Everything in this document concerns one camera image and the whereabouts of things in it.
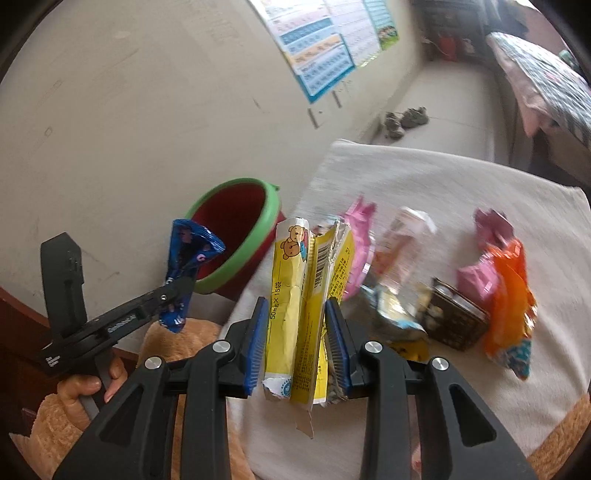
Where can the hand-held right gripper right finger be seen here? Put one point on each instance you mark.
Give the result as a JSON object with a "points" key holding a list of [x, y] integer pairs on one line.
{"points": [[339, 355]]}

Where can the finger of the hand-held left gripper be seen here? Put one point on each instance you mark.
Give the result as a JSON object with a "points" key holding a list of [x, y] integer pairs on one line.
{"points": [[173, 293]]}

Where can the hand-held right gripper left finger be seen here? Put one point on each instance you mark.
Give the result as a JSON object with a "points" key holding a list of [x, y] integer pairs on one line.
{"points": [[258, 350]]}

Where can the blue snack wrapper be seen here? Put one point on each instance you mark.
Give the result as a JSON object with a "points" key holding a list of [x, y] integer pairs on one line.
{"points": [[194, 244]]}

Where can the yellow bear-print wrapper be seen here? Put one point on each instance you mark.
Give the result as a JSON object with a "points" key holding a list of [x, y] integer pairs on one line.
{"points": [[291, 295]]}

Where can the silver snack bag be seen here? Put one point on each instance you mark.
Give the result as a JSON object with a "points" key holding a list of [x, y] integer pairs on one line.
{"points": [[392, 314]]}

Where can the yellow chocolate bar wrapper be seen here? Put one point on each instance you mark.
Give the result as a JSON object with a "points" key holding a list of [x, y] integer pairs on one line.
{"points": [[411, 350]]}

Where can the red bucket with green rim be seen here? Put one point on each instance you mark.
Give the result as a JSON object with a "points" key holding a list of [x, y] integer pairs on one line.
{"points": [[231, 217]]}

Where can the pink wrapper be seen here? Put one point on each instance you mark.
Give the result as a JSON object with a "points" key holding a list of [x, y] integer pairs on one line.
{"points": [[360, 221], [491, 226]]}

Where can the person's left forearm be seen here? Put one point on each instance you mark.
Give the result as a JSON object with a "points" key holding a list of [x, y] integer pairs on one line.
{"points": [[51, 424]]}

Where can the person's left hand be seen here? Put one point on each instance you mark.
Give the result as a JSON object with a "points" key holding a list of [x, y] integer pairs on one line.
{"points": [[74, 385]]}

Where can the orange fleece blanket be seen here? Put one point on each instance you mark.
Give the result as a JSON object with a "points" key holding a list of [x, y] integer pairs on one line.
{"points": [[184, 337]]}

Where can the brown wooden furniture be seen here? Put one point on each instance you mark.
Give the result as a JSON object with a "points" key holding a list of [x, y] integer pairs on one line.
{"points": [[23, 350]]}

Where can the clear plastic wrapper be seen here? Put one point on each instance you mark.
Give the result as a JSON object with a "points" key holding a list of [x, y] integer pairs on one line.
{"points": [[401, 249]]}

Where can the dark brown packet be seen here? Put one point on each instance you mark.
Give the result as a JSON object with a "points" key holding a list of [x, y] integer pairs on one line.
{"points": [[457, 318]]}

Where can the orange snack bag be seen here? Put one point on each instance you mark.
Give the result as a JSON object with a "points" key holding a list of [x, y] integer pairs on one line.
{"points": [[508, 295]]}

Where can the white cloth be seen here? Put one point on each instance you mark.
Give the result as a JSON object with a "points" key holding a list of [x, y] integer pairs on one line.
{"points": [[461, 184]]}

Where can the grey shoe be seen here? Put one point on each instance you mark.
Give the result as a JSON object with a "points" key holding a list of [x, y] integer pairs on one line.
{"points": [[415, 117], [395, 124]]}

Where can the small red bucket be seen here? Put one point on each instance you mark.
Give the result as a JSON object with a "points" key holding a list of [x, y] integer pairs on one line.
{"points": [[448, 48]]}

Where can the white container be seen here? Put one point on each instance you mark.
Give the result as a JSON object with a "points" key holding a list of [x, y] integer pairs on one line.
{"points": [[467, 45]]}

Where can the dark storage shelf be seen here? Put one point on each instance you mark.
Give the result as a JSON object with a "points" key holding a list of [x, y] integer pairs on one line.
{"points": [[443, 18]]}

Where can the blue chart wall poster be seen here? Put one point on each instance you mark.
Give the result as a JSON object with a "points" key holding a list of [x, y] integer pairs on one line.
{"points": [[318, 55]]}

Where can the brown bed frame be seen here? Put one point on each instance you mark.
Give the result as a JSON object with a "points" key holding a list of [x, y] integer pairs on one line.
{"points": [[563, 157]]}

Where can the white chart wall poster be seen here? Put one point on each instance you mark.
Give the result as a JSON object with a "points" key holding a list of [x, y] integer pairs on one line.
{"points": [[355, 27]]}

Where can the green-bordered wall poster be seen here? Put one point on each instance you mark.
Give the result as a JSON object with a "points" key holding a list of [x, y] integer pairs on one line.
{"points": [[383, 27]]}

